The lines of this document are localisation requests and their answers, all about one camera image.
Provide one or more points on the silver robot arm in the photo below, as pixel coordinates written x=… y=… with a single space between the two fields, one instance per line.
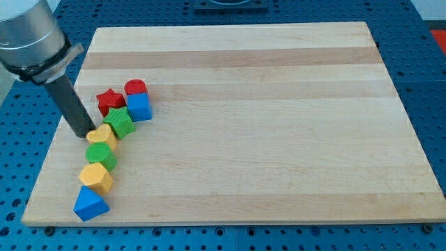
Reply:
x=33 y=45

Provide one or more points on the green star block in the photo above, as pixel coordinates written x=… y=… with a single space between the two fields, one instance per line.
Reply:
x=120 y=122

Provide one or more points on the red star block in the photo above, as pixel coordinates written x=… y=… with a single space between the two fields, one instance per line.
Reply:
x=110 y=99

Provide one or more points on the wooden board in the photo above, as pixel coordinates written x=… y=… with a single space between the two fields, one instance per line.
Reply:
x=263 y=124

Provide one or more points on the blue cube block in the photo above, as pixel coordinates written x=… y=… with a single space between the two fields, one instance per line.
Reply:
x=139 y=107

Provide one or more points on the red rounded block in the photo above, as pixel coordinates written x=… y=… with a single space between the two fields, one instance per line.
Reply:
x=135 y=86

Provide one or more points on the yellow heart block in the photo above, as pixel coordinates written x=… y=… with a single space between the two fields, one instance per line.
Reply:
x=103 y=133

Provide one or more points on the green cylinder block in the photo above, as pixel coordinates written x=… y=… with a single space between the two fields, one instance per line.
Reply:
x=102 y=153

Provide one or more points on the yellow hexagon block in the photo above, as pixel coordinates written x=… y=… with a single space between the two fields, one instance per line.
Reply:
x=96 y=177

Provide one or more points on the blue triangle block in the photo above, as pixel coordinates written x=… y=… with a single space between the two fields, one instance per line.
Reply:
x=89 y=204

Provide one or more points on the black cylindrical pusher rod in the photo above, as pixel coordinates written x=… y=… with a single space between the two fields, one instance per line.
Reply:
x=69 y=104

